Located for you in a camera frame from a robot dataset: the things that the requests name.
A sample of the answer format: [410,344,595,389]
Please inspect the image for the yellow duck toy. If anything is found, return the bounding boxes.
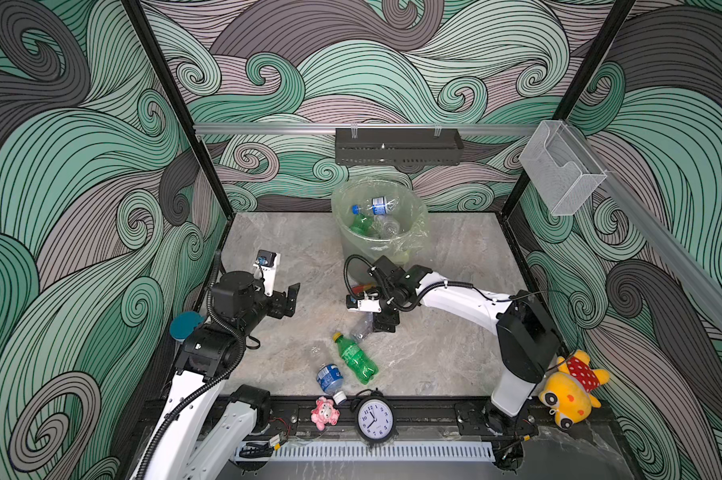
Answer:
[538,350,611,430]

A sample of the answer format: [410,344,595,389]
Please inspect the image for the aluminium wall rail right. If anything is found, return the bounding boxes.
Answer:
[570,127,722,332]

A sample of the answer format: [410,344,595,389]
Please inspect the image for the mesh waste bin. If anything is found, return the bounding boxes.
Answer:
[330,179,428,286]

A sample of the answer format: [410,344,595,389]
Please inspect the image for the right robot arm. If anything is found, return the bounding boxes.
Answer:
[367,256,562,418]

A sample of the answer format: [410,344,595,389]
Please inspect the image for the aluminium wall rail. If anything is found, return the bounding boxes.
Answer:
[570,127,722,332]
[193,122,537,137]

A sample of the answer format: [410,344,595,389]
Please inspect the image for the long clear bottle white cap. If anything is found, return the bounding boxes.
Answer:
[350,312,374,344]

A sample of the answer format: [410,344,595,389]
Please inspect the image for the black alarm clock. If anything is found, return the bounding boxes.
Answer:
[350,389,398,448]

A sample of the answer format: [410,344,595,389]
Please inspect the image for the black wall shelf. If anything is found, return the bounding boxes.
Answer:
[334,127,465,172]

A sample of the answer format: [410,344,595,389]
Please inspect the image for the green Sprite bottle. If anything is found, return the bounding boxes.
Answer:
[332,332,379,385]

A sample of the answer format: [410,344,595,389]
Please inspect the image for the crushed bottle blue label front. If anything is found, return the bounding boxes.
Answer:
[309,343,347,405]

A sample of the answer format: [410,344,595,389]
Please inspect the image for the teal round lid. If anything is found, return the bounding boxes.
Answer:
[169,311,204,342]

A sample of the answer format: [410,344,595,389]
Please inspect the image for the white slotted cable duct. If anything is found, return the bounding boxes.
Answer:
[233,440,495,463]

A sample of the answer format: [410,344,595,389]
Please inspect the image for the pink plush toy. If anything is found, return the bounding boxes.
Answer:
[310,397,340,432]

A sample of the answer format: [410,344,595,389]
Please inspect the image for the clear acrylic wall holder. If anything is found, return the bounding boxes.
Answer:
[519,120,607,217]

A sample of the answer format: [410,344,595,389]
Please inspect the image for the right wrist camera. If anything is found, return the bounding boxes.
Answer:
[346,294,382,313]

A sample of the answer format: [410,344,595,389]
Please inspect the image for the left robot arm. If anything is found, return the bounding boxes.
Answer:
[131,267,300,479]

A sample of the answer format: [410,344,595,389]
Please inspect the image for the green bottle yellow cap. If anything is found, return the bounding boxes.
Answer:
[349,213,374,237]

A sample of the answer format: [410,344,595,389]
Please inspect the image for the aluminium wall rail back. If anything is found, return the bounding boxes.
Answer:
[193,122,537,137]

